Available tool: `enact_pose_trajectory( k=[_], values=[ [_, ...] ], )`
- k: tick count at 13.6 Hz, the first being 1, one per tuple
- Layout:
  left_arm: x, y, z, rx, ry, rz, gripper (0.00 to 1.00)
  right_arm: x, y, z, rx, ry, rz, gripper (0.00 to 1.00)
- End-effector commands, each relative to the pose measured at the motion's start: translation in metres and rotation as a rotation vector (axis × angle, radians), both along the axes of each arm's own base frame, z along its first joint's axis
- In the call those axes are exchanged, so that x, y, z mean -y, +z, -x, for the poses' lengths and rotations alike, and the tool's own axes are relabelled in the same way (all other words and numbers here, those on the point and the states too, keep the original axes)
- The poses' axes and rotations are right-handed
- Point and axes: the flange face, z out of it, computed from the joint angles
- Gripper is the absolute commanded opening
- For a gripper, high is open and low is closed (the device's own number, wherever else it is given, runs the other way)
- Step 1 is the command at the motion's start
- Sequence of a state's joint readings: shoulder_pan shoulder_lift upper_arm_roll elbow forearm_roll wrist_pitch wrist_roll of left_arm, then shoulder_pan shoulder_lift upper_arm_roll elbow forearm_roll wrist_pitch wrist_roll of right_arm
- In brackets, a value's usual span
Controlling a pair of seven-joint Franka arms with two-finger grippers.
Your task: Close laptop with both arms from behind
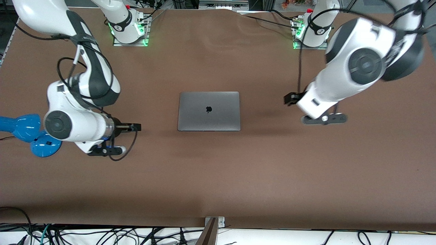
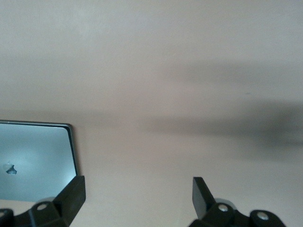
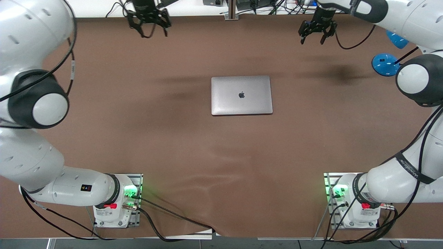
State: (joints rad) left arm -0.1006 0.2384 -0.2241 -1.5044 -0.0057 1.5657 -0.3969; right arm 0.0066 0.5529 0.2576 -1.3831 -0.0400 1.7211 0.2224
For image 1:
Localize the grey laptop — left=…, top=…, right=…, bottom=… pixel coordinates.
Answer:
left=177, top=91, right=241, bottom=132

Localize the blue desk lamp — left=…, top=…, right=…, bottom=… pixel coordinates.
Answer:
left=0, top=114, right=63, bottom=158

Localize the aluminium equipment rack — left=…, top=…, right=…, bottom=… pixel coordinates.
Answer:
left=199, top=0, right=250, bottom=11

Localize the grey metal beam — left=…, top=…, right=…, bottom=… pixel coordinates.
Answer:
left=196, top=218, right=219, bottom=245

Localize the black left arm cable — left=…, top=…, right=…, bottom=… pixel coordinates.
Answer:
left=297, top=0, right=430, bottom=100

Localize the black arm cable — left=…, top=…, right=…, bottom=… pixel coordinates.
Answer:
left=15, top=23, right=139, bottom=161
left=297, top=0, right=430, bottom=100

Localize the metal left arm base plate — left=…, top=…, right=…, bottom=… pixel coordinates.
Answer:
left=292, top=17, right=329, bottom=50

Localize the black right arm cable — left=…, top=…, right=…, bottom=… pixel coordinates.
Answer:
left=15, top=23, right=139, bottom=161

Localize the black cable on table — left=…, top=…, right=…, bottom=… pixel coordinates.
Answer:
left=243, top=15, right=294, bottom=28

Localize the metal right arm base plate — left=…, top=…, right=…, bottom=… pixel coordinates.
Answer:
left=112, top=15, right=151, bottom=47

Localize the metal table edge bracket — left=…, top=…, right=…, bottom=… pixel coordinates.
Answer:
left=205, top=216, right=225, bottom=228

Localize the black looped floor cable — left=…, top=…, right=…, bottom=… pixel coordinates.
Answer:
left=0, top=206, right=33, bottom=245

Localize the teal cable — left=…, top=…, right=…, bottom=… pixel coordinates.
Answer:
left=40, top=224, right=52, bottom=245

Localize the aluminium table side rail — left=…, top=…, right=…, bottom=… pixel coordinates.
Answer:
left=0, top=20, right=18, bottom=67

